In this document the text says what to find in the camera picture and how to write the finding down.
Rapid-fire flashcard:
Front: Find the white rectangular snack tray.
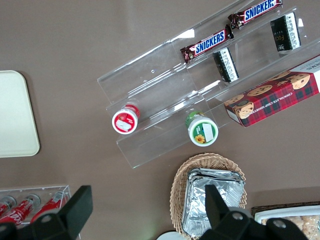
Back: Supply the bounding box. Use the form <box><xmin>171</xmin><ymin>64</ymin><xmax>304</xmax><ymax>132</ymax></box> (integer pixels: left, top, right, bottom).
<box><xmin>256</xmin><ymin>208</ymin><xmax>320</xmax><ymax>240</ymax></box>

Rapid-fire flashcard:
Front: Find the red-lidded snack cup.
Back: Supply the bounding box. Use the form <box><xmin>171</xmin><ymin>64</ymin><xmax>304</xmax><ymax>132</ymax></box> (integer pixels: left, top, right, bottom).
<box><xmin>111</xmin><ymin>103</ymin><xmax>141</xmax><ymax>135</ymax></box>

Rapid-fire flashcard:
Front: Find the aluminium foil tray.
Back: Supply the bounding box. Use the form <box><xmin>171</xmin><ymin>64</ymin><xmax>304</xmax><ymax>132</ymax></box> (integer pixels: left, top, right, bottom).
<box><xmin>187</xmin><ymin>167</ymin><xmax>247</xmax><ymax>191</ymax></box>
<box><xmin>181</xmin><ymin>168</ymin><xmax>246</xmax><ymax>237</ymax></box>

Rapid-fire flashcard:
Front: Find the clear acrylic bottle rack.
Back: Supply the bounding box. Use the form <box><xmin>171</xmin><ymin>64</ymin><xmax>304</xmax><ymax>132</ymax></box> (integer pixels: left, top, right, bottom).
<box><xmin>0</xmin><ymin>184</ymin><xmax>71</xmax><ymax>240</ymax></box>

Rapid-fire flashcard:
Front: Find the snickers chocolate bar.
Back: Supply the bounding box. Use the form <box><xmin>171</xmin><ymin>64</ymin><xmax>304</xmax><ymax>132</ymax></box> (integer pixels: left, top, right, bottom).
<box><xmin>227</xmin><ymin>0</ymin><xmax>283</xmax><ymax>30</ymax></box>
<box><xmin>179</xmin><ymin>24</ymin><xmax>235</xmax><ymax>64</ymax></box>

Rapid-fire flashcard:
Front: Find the small black tea box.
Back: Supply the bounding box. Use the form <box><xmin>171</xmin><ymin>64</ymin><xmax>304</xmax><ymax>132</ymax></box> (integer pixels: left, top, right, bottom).
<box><xmin>270</xmin><ymin>11</ymin><xmax>305</xmax><ymax>57</ymax></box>
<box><xmin>212</xmin><ymin>47</ymin><xmax>240</xmax><ymax>83</ymax></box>

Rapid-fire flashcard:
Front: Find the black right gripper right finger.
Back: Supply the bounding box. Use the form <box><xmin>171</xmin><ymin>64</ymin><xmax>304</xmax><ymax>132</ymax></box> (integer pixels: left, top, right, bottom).
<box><xmin>198</xmin><ymin>184</ymin><xmax>307</xmax><ymax>240</ymax></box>

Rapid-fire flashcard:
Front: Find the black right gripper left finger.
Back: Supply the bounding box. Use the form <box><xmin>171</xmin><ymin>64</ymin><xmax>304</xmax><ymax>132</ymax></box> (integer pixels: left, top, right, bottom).
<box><xmin>0</xmin><ymin>184</ymin><xmax>94</xmax><ymax>240</ymax></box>

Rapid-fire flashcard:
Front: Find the green-lidded snack cup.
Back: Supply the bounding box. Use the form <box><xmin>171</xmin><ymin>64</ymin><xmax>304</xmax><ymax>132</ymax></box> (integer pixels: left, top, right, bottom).
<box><xmin>184</xmin><ymin>111</ymin><xmax>219</xmax><ymax>147</ymax></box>

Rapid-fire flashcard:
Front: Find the clear-wrapped rice cracker pack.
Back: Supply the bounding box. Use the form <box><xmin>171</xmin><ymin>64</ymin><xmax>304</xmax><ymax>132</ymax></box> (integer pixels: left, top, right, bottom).
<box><xmin>266</xmin><ymin>215</ymin><xmax>320</xmax><ymax>240</ymax></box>

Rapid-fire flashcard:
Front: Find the dark woven tray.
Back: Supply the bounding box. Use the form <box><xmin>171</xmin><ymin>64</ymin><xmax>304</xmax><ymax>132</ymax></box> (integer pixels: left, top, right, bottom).
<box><xmin>250</xmin><ymin>201</ymin><xmax>320</xmax><ymax>221</ymax></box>

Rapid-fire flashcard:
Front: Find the red tartan cookie box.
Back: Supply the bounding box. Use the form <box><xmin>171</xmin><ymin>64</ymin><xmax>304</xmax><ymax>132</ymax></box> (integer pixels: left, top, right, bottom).
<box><xmin>223</xmin><ymin>55</ymin><xmax>320</xmax><ymax>128</ymax></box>

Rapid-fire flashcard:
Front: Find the red cola bottle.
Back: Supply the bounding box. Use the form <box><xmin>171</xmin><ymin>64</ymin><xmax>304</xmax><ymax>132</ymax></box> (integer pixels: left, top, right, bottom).
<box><xmin>0</xmin><ymin>194</ymin><xmax>42</xmax><ymax>226</ymax></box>
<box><xmin>0</xmin><ymin>196</ymin><xmax>17</xmax><ymax>213</ymax></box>
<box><xmin>29</xmin><ymin>191</ymin><xmax>70</xmax><ymax>223</ymax></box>

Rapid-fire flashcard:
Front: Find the cream rectangular plastic tray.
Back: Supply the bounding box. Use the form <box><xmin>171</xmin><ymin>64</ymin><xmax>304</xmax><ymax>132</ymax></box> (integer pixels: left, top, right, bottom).
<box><xmin>0</xmin><ymin>70</ymin><xmax>41</xmax><ymax>158</ymax></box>

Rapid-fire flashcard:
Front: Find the oval light wicker basket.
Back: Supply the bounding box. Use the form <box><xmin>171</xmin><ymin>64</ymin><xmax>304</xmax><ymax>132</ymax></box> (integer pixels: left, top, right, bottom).
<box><xmin>169</xmin><ymin>152</ymin><xmax>248</xmax><ymax>238</ymax></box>

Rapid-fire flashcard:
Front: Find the clear acrylic stepped shelf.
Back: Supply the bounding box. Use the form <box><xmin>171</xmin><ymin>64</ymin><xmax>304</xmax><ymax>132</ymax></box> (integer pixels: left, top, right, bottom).
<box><xmin>96</xmin><ymin>0</ymin><xmax>320</xmax><ymax>170</ymax></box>

